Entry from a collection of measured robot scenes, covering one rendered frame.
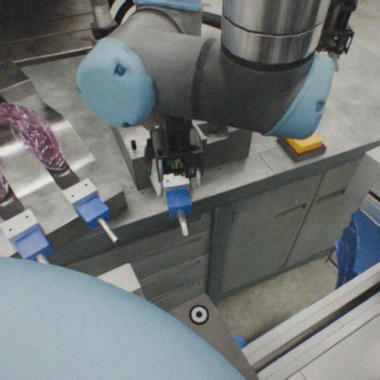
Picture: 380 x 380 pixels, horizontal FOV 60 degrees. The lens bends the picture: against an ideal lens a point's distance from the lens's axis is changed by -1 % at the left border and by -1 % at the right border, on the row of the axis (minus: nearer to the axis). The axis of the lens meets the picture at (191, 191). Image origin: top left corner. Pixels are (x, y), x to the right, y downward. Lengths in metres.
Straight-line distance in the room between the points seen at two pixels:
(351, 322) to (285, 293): 1.07
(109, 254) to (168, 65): 0.59
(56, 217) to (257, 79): 0.44
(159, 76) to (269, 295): 1.25
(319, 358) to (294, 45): 0.30
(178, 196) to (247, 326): 0.88
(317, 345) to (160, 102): 0.29
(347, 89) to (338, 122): 0.17
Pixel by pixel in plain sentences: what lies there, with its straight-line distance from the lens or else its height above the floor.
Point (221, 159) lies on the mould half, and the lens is 0.72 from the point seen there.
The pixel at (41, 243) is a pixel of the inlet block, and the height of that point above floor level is 0.87.
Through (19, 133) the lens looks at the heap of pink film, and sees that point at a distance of 0.72.
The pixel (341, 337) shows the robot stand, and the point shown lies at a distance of 0.41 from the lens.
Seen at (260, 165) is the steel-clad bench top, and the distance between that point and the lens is 0.74.
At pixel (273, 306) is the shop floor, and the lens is 1.45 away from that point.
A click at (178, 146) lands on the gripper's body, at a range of 0.47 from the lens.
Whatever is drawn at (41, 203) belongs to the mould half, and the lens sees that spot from 0.64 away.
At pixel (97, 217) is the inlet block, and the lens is 0.57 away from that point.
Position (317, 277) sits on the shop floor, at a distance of 1.56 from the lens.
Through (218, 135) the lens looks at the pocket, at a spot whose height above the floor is 0.86.
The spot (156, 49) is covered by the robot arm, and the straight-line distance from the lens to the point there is 0.31.
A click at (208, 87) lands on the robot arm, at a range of 0.29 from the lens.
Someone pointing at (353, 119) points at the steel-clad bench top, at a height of 0.80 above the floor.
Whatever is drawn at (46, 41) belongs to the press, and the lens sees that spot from 1.37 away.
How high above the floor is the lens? 1.31
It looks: 49 degrees down
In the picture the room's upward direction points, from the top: straight up
